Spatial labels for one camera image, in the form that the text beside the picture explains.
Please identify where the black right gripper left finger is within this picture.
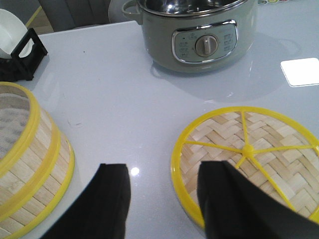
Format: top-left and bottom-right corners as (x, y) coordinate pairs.
(43, 164), (131, 239)

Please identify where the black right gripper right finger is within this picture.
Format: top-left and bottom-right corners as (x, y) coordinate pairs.
(197, 161), (319, 239)

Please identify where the bamboo steamer lid yellow rim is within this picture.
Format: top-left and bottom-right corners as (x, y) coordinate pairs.
(171, 106), (319, 228)

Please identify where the bamboo steamer basket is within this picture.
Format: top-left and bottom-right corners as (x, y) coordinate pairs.
(0, 81), (62, 212)
(0, 136), (75, 239)

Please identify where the black bowl rack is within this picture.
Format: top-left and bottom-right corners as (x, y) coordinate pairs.
(0, 28), (48, 82)

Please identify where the grey-green electric cooking pot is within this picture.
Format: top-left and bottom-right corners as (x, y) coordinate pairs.
(122, 0), (258, 73)

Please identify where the left grey chair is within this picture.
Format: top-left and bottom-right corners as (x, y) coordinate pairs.
(39, 0), (111, 32)

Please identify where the white bowl right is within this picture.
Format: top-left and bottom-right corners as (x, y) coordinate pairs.
(0, 9), (27, 59)

